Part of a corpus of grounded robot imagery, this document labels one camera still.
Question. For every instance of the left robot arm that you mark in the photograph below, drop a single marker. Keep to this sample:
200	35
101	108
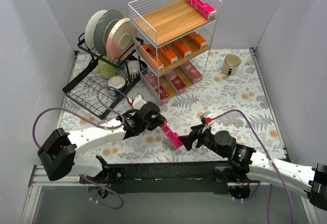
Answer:
61	153

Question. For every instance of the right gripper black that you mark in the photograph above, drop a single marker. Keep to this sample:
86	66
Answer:
196	137

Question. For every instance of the white wire three-tier shelf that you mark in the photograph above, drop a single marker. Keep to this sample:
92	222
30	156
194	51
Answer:
161	22

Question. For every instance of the white and teal bowl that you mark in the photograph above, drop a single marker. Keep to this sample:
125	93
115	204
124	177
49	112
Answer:
118	82

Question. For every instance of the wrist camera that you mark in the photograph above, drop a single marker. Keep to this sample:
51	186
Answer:
207	120
137	102

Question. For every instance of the cream mug black handle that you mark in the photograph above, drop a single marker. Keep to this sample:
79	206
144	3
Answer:
230	64

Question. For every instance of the orange toothpaste box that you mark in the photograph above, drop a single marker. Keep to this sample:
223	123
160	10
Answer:
152	60
197	39
168	54
182	48

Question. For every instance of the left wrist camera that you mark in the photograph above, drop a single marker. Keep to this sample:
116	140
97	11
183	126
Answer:
137	102

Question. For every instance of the pink and cream plate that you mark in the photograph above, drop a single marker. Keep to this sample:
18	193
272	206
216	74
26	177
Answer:
120	40

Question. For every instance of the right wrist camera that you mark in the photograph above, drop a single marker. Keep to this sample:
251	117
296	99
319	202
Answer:
207	120

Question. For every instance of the magenta toothpaste box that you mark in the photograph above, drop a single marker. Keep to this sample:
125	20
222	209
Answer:
171	135
205	9

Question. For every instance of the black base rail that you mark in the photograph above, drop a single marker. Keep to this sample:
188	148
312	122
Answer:
214	176

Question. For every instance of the floral patterned table mat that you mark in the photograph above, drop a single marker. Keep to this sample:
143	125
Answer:
239	101

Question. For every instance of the grey green patterned plate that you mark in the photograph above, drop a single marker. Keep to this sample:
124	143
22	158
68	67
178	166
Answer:
105	24

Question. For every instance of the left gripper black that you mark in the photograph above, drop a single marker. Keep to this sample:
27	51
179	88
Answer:
157	120

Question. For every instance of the cream white plate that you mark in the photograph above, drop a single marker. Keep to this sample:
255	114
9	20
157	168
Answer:
90	28

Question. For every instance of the white upside-down cup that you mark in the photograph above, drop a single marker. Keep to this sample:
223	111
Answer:
133	68

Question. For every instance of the red 3D toothpaste box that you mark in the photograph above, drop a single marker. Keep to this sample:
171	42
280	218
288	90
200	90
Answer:
156	89
175	81
191	72

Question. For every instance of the pale yellow mug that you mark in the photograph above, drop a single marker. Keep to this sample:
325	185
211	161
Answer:
105	70

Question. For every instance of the black wire dish rack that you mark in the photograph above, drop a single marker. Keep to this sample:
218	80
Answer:
84	87

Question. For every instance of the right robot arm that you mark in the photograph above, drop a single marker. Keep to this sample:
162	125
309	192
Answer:
246	163

